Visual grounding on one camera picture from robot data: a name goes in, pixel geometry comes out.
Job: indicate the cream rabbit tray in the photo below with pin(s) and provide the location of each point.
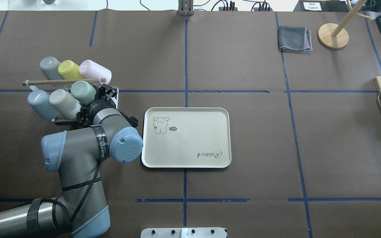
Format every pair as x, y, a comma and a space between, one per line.
186, 137

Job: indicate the green cup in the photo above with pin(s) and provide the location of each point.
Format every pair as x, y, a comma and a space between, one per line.
83, 92

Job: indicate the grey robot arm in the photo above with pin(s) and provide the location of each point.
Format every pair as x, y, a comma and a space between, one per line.
82, 209

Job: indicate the pink cup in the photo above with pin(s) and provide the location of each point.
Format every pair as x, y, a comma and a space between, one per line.
91, 69

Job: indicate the beige cup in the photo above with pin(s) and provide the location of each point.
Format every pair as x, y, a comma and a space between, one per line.
65, 103

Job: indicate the yellow cup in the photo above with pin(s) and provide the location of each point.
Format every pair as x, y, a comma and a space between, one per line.
69, 70

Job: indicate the grey cup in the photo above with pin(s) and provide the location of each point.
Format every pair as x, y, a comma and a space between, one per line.
49, 67

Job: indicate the blue cup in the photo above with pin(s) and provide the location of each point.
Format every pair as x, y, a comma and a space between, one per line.
39, 101

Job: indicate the grey folded cloth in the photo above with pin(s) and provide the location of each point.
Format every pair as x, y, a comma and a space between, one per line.
296, 39

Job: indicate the black power box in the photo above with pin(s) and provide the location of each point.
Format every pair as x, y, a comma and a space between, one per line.
321, 6

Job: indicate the wooden mug tree stand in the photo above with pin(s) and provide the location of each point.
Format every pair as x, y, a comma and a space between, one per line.
334, 36

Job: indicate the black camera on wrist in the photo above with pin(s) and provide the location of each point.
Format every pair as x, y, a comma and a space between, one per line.
105, 92

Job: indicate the aluminium frame post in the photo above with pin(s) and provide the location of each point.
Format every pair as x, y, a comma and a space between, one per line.
186, 7

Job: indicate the white camera pole base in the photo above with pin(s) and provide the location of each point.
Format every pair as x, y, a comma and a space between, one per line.
183, 232

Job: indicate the white wire cup rack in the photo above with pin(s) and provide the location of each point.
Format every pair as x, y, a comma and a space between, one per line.
66, 85

